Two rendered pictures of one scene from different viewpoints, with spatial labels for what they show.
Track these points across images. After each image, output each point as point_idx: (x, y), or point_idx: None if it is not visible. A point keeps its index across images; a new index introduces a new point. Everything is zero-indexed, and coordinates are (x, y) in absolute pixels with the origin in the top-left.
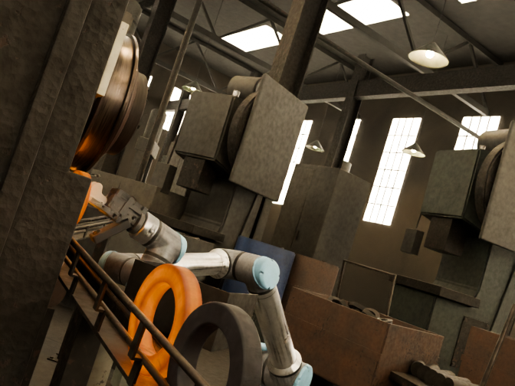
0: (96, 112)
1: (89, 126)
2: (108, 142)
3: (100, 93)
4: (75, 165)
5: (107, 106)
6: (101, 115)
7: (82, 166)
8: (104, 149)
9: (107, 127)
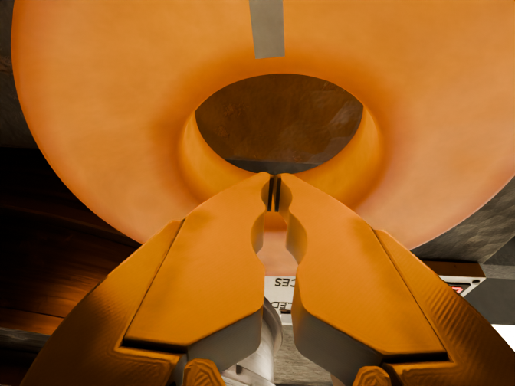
0: (279, 317)
1: (266, 299)
2: (251, 377)
3: (481, 269)
4: (45, 266)
5: (273, 353)
6: (268, 337)
7: (39, 300)
8: (227, 371)
9: (260, 364)
